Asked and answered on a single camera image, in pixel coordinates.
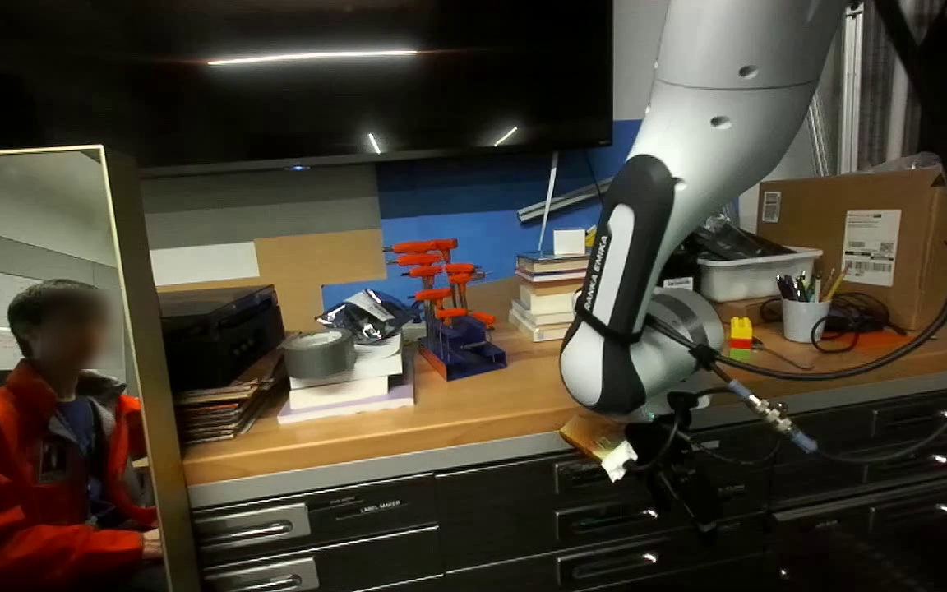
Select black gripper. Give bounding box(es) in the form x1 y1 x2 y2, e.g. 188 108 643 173
630 425 758 531

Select tool drawer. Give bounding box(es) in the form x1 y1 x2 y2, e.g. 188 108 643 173
435 438 782 592

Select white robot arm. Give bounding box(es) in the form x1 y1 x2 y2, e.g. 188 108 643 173
559 0 845 428

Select right closed drawer stack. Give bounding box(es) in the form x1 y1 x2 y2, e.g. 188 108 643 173
776 433 947 592

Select closed drawer stack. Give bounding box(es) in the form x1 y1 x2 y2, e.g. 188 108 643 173
776 433 947 592
195 472 443 592

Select left closed drawer stack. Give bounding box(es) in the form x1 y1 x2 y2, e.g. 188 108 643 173
195 472 443 592

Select yellow red toy block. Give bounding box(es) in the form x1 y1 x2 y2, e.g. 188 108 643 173
725 317 757 348

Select white pen cup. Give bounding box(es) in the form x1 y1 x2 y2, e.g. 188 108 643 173
782 284 829 341

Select white plastic bin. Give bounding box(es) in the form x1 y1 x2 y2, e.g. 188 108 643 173
688 228 820 302

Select stack of books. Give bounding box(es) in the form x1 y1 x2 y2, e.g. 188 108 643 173
511 257 587 341

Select blue rack orange hex keys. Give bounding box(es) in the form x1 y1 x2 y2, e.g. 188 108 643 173
384 235 507 381

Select cardboard box with label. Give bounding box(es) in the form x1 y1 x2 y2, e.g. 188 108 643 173
757 165 947 333

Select white foam box stack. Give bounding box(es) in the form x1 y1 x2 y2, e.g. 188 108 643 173
275 335 414 425

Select black equipment case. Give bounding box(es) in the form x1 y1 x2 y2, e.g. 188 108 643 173
160 287 284 390

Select wooden framed glass panel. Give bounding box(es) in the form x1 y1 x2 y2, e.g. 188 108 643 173
0 144 196 592

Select person in orange jacket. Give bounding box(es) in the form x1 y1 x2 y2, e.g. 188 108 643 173
0 278 169 592

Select grey duct tape roll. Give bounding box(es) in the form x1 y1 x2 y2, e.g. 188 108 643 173
284 328 355 381

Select large black wall monitor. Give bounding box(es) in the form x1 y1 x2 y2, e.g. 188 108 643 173
0 0 614 172

